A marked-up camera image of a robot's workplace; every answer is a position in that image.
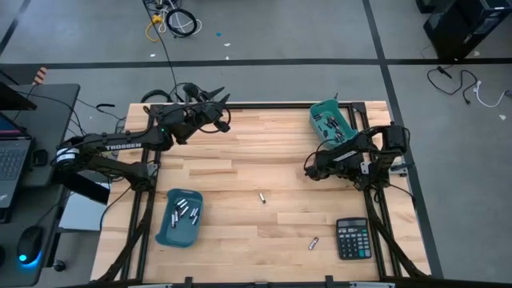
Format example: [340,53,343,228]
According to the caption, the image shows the black desk crossbar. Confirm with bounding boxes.
[59,175,111,206]

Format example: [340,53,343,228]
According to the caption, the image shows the thick black cable loop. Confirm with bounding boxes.
[140,88,174,104]

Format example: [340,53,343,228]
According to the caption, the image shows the black coiled cable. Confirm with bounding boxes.
[165,7,199,39]

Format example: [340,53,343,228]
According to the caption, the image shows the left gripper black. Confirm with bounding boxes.
[166,82,232,146]

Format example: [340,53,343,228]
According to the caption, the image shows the black monitor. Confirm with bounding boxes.
[0,82,38,112]

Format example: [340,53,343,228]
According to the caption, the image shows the white box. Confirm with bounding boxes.
[58,182,111,233]

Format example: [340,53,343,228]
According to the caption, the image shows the grey laptop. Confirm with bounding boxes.
[0,110,34,223]

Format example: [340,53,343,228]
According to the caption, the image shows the dark grey side desk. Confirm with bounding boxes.
[0,82,82,288]

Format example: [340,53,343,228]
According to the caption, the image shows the white cable with plug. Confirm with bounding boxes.
[473,79,512,109]

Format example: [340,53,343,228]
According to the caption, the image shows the thin black cable with connector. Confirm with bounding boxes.
[167,81,189,103]

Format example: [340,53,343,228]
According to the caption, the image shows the white floor cable bundle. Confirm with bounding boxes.
[158,0,204,36]

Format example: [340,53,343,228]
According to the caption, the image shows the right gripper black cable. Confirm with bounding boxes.
[302,138,341,174]

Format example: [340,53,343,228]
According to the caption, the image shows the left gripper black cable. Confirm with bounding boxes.
[198,102,233,135]

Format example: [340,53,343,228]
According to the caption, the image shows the yellow cable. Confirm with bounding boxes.
[145,13,166,43]

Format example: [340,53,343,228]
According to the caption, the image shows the orange black striped marker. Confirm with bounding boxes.
[33,66,50,86]

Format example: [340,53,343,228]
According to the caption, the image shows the black computer mouse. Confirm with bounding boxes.
[16,224,45,266]

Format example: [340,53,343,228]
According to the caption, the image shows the black side clamp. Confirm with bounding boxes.
[390,161,415,178]

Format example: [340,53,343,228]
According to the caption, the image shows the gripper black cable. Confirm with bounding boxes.
[302,138,341,174]
[198,102,233,135]

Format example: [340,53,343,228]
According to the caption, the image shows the black cable with plug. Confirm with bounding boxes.
[426,65,479,106]

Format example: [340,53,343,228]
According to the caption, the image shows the long black floor cable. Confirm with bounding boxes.
[140,0,180,102]

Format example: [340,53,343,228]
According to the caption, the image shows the dark teal plastic bin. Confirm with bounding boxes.
[154,187,205,249]

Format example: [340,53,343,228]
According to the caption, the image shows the black desk calculator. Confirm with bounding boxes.
[335,217,373,262]

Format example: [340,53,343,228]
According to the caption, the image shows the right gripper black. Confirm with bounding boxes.
[304,148,357,182]

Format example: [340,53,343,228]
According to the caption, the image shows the black equipment case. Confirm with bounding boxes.
[422,3,487,62]
[459,0,512,47]

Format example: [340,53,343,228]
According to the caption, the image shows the small black desk device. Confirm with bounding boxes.
[31,148,50,167]

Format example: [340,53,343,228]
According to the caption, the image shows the light teal plastic bin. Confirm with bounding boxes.
[310,98,359,150]

